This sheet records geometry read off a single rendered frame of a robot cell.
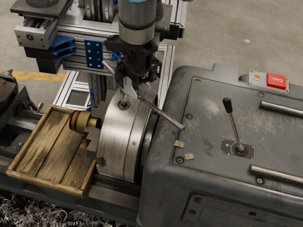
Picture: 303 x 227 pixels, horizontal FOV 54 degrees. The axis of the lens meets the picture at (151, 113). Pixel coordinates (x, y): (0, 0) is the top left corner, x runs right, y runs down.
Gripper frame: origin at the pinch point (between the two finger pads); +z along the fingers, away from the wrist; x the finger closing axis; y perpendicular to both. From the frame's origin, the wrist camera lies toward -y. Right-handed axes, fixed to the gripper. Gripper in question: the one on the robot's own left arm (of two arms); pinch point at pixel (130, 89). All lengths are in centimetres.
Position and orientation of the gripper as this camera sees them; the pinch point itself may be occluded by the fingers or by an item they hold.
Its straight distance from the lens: 81.8
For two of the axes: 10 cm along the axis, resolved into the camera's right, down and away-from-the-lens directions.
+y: 6.4, 6.4, -4.2
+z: -0.5, 5.8, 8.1
